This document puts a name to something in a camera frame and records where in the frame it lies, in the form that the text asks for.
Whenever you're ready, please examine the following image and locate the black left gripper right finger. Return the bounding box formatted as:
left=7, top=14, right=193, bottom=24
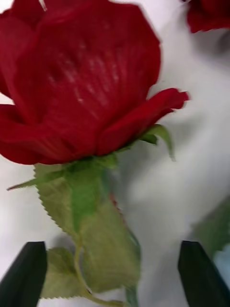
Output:
left=177, top=240, right=230, bottom=307

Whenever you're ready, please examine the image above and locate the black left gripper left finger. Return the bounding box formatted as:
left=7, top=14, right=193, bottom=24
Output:
left=0, top=241, right=48, bottom=307

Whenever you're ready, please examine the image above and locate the large red rose green stem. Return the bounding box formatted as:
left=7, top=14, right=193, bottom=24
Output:
left=0, top=0, right=190, bottom=307

